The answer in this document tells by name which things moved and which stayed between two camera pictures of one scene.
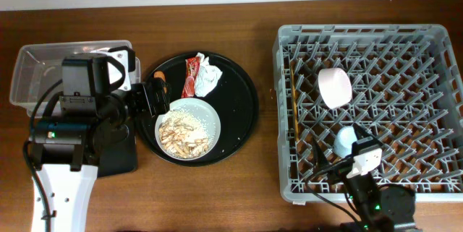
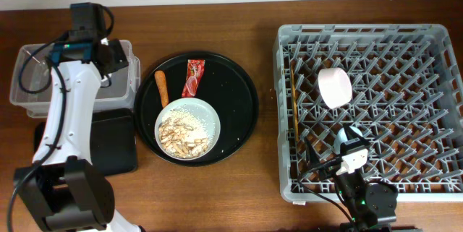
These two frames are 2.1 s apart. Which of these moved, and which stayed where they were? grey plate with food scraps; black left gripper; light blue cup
Moved: black left gripper
Stayed: light blue cup; grey plate with food scraps
